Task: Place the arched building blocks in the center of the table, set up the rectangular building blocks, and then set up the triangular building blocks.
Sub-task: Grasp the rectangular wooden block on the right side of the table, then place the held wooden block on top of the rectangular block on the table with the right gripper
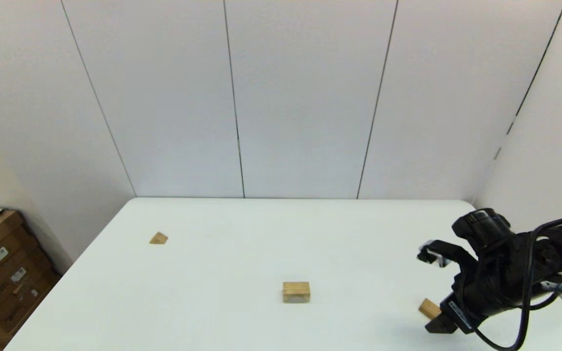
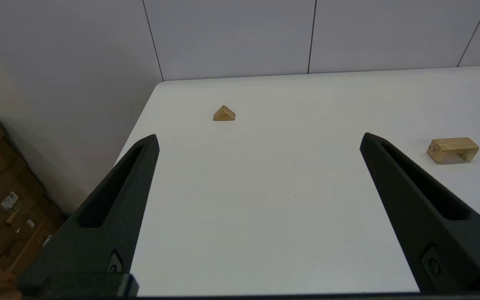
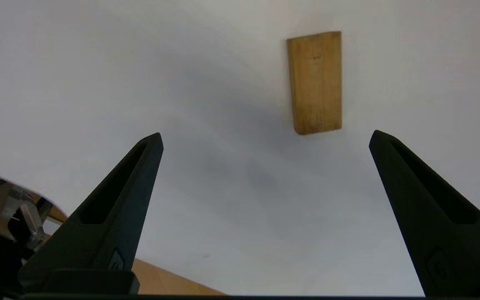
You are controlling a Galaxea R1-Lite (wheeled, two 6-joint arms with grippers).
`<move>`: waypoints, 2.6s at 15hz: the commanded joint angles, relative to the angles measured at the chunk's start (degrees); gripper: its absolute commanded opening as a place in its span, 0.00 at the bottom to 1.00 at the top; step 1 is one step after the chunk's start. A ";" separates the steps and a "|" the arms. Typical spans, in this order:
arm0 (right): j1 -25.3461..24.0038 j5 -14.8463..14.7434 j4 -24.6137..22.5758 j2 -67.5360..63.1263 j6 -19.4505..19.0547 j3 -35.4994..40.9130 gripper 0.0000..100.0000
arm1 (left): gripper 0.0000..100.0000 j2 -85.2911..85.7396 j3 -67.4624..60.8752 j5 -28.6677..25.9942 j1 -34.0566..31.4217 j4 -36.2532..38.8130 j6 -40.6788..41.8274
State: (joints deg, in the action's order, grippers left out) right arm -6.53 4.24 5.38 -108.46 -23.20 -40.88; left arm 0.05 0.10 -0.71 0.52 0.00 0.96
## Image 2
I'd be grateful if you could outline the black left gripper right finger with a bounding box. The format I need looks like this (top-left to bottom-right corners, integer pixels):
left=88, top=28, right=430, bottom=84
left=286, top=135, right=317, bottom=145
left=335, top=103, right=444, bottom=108
left=360, top=132, right=480, bottom=294

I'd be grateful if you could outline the triangular wooden building block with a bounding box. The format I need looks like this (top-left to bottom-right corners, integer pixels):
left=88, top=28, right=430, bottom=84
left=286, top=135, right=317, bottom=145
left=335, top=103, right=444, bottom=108
left=212, top=105, right=236, bottom=122

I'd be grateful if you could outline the arched wooden building block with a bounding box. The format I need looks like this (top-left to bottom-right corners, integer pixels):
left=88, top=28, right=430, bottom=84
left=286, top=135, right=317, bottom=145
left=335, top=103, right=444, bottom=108
left=427, top=137, right=480, bottom=164

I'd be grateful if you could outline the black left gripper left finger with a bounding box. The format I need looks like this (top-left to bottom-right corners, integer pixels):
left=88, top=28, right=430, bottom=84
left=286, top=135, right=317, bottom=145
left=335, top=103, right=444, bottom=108
left=17, top=134, right=160, bottom=297

